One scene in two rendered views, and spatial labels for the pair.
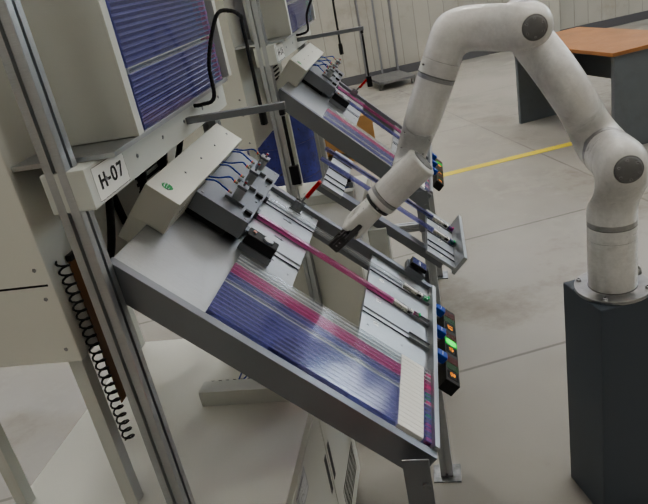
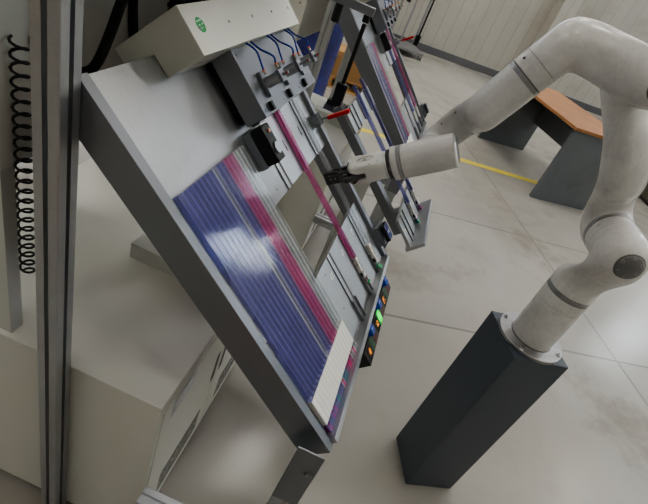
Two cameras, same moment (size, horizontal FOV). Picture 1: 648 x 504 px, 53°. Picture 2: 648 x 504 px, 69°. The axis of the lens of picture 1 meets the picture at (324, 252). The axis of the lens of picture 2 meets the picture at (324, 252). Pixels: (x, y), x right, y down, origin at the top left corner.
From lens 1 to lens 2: 51 cm
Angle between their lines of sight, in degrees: 14
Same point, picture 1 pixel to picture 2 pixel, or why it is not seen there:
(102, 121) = not seen: outside the picture
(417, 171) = (448, 157)
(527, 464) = (368, 411)
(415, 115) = (483, 104)
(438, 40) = (557, 42)
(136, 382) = (52, 233)
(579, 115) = (620, 193)
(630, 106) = (561, 171)
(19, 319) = not seen: outside the picture
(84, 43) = not seen: outside the picture
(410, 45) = (431, 30)
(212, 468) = (107, 330)
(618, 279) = (542, 339)
